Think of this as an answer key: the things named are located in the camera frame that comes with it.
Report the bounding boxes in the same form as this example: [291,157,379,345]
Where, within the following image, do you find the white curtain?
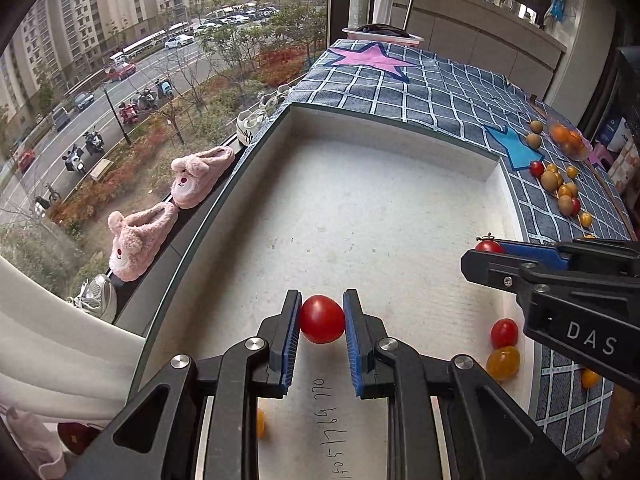
[0,255,147,423]

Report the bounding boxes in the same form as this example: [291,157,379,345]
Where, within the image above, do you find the pale pink cloth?
[0,405,68,480]

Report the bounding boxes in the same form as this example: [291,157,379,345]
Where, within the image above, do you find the large red cherry tomato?
[299,295,347,345]

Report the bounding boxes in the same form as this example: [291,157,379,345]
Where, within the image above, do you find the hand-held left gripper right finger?
[342,288,584,480]

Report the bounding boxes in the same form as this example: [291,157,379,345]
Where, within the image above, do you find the blue checked star blanket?
[285,40,637,457]

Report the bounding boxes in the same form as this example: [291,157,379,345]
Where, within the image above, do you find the white sneaker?
[235,108,271,147]
[257,84,296,111]

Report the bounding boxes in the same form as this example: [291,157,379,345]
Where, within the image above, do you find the white foam box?
[127,101,539,480]

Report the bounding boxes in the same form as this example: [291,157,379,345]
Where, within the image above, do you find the red cherry tomato with stem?
[475,233,506,254]

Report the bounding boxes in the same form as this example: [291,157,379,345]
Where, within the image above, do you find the grey mesh sneaker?
[66,273,118,325]

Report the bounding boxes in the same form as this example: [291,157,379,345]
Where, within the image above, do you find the small red cherry tomato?
[490,318,519,350]

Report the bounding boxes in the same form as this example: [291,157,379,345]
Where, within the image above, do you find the scattered cherry tomatoes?
[529,159,598,241]

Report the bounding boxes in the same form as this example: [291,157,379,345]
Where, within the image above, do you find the clear bag of oranges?
[545,116,594,162]

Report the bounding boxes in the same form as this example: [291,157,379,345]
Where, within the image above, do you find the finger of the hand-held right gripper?
[460,248,534,295]
[499,240,574,272]

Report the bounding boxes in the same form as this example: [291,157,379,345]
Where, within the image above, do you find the pink plush slipper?
[108,202,180,282]
[170,145,236,210]

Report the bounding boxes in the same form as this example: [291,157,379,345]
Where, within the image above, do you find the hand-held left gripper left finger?
[65,289,304,480]

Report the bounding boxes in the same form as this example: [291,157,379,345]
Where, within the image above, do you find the pink plastic stool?
[587,144,614,171]

